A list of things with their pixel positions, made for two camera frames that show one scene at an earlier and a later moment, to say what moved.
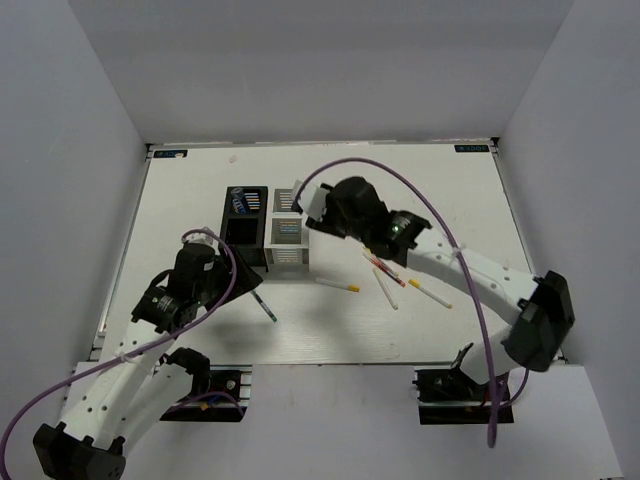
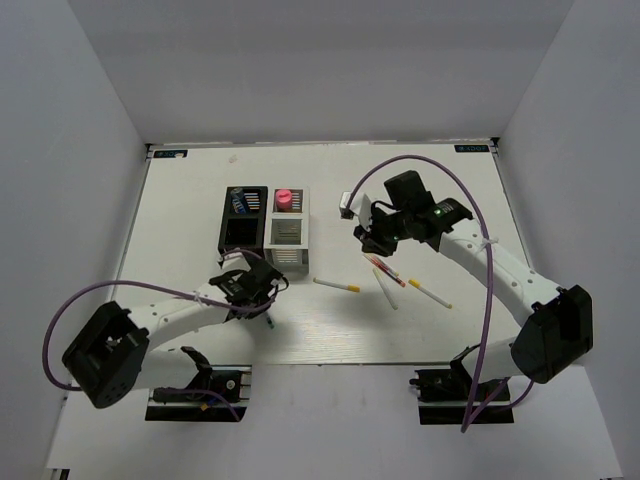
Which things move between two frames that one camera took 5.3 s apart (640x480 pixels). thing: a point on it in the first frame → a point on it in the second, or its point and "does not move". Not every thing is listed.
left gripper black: [245, 279] → [257, 313]
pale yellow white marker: [386, 289] does not move
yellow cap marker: [348, 287] does not move
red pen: [385, 269] does not move
